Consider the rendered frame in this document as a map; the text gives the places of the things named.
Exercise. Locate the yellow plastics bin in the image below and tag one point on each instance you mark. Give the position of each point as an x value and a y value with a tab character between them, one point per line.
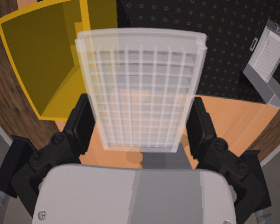
40	44

